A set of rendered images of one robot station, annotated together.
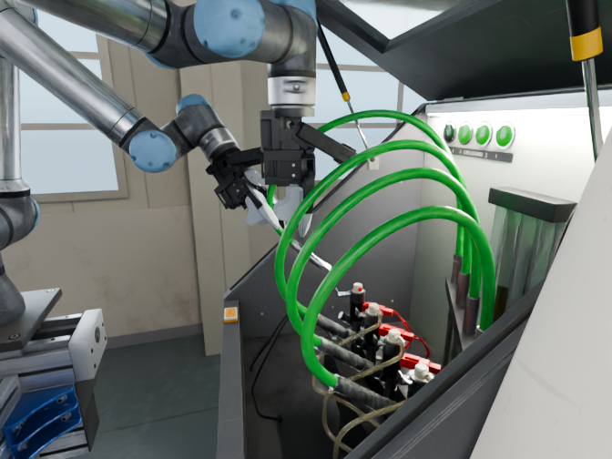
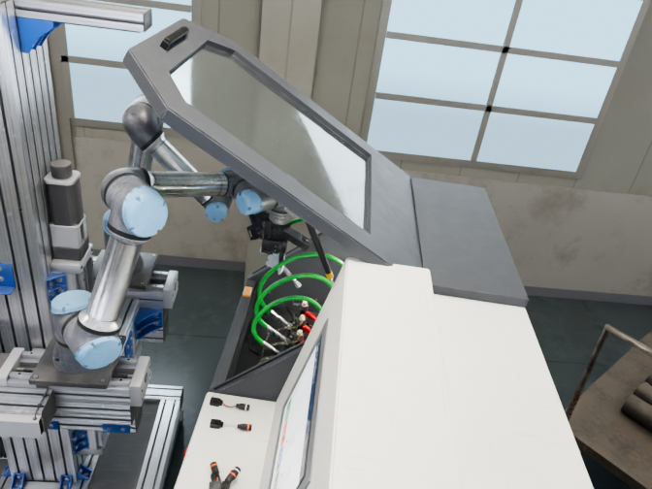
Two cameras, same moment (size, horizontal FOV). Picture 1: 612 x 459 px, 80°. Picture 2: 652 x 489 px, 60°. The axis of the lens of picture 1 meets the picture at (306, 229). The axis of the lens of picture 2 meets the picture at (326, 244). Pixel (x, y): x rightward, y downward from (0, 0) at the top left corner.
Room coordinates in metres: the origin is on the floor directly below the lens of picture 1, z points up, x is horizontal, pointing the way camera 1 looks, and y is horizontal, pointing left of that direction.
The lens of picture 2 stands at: (-0.94, -0.43, 2.33)
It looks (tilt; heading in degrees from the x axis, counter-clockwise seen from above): 31 degrees down; 11
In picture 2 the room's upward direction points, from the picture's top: 9 degrees clockwise
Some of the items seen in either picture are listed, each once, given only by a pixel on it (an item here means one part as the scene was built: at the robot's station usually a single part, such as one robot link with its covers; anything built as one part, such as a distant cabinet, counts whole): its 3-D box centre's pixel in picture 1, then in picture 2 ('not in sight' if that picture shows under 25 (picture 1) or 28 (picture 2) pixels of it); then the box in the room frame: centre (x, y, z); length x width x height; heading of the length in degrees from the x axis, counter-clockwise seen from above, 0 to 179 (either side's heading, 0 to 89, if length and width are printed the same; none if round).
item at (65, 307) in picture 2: not in sight; (75, 315); (0.15, 0.48, 1.20); 0.13 x 0.12 x 0.14; 56
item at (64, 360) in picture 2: not in sight; (78, 343); (0.15, 0.49, 1.09); 0.15 x 0.15 x 0.10
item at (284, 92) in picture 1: (292, 95); (280, 214); (0.60, 0.02, 1.44); 0.08 x 0.08 x 0.05
